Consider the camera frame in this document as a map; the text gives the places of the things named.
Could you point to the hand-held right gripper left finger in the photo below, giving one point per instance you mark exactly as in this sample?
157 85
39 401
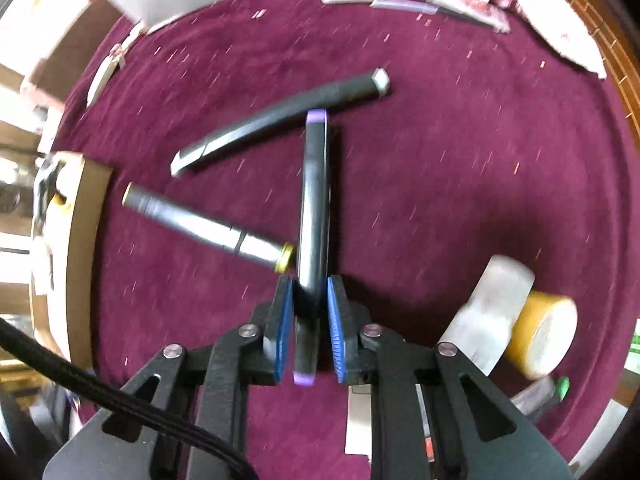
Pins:
284 332

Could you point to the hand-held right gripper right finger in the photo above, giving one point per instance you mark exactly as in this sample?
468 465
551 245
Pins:
337 332

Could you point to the black marker purple caps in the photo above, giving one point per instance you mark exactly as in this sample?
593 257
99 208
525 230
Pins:
315 200

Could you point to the black marker gold caps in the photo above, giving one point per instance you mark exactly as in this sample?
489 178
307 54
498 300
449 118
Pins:
200 222

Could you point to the white plastic bottle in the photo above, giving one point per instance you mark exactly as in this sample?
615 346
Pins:
487 310

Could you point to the yellow tape roll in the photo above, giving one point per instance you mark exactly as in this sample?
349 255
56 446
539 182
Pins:
542 335

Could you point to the black marker green caps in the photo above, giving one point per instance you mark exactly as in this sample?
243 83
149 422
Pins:
542 395

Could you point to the black marker grey caps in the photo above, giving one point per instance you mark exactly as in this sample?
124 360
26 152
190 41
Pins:
280 115

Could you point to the cardboard tray box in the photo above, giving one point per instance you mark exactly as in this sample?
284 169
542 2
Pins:
85 240

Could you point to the key fob with pink charm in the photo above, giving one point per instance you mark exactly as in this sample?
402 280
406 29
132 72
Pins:
102 77

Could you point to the translucent thin stick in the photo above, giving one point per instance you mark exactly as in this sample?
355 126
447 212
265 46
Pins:
405 6

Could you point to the white red tube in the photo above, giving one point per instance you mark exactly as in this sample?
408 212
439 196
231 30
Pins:
450 0

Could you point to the brown upholstered chair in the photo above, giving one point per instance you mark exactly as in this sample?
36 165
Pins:
75 50

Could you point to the pink floral cloth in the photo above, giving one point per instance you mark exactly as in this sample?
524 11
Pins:
550 20

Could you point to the wooden cabinet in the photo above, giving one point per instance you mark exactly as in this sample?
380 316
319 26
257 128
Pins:
600 20

